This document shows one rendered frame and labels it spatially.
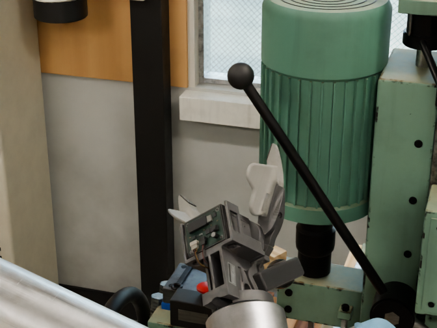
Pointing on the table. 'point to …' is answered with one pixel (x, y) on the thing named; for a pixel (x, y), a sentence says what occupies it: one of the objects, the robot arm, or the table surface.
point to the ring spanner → (181, 278)
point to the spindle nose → (315, 248)
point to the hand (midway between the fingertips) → (229, 171)
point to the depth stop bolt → (344, 314)
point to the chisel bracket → (324, 297)
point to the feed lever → (398, 319)
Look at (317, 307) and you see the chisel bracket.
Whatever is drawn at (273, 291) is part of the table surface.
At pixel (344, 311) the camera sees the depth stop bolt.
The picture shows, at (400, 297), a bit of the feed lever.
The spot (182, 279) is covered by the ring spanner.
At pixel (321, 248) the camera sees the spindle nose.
